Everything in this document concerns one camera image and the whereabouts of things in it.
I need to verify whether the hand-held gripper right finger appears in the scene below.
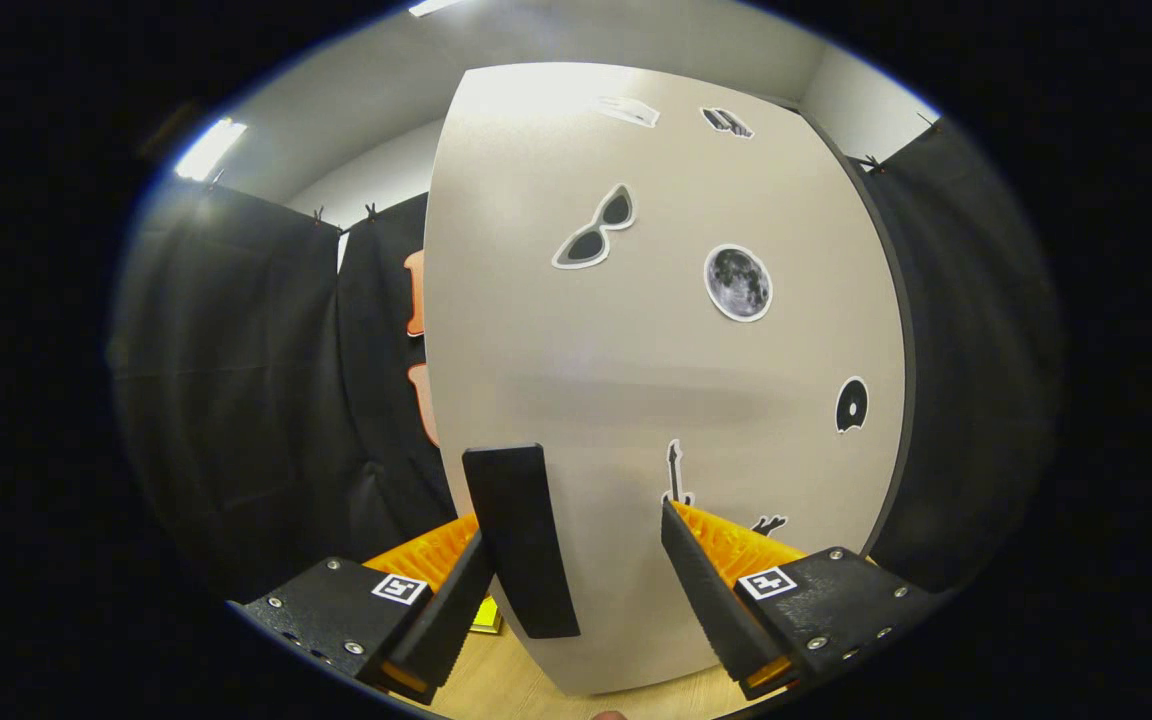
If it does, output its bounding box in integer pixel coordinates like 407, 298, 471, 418
659, 499, 938, 699

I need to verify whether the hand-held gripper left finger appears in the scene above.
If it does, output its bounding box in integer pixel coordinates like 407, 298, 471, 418
231, 513, 497, 706

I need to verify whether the beige shoe cabinet door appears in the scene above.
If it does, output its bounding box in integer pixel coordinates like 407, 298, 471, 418
423, 62, 907, 696

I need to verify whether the black backdrop cloth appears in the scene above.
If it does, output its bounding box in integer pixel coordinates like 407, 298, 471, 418
111, 115, 1062, 601

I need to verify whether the black door handle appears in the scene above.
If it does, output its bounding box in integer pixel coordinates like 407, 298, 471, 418
462, 444, 582, 639

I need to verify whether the ceiling light tube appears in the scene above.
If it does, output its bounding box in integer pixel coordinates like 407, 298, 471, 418
174, 118, 249, 183

